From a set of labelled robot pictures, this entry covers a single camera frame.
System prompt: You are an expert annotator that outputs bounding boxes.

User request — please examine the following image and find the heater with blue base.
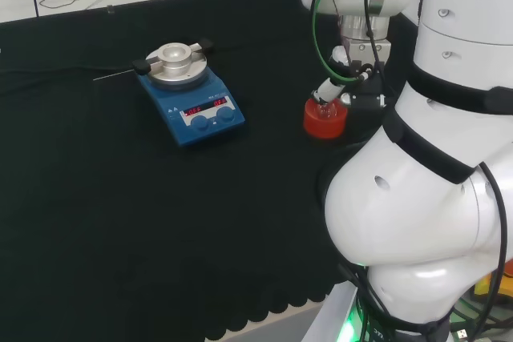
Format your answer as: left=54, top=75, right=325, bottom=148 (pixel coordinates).
left=131, top=37, right=247, bottom=149

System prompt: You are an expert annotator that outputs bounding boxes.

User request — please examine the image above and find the black bench cloth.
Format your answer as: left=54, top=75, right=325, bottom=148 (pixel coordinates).
left=0, top=0, right=420, bottom=341

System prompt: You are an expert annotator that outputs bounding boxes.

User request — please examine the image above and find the thin steel probe rod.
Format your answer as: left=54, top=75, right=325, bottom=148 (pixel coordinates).
left=92, top=70, right=135, bottom=82

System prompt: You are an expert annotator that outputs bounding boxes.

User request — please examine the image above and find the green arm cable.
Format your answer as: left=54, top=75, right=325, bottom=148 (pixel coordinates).
left=311, top=0, right=365, bottom=81

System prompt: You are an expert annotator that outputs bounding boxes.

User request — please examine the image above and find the orange flask support ring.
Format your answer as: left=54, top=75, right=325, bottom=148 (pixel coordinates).
left=302, top=96, right=348, bottom=141

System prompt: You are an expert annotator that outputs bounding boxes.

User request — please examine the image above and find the yellow stop button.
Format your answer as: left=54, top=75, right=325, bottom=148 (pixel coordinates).
left=474, top=260, right=513, bottom=300

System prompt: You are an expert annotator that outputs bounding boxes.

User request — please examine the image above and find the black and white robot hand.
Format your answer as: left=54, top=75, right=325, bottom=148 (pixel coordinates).
left=312, top=41, right=392, bottom=112

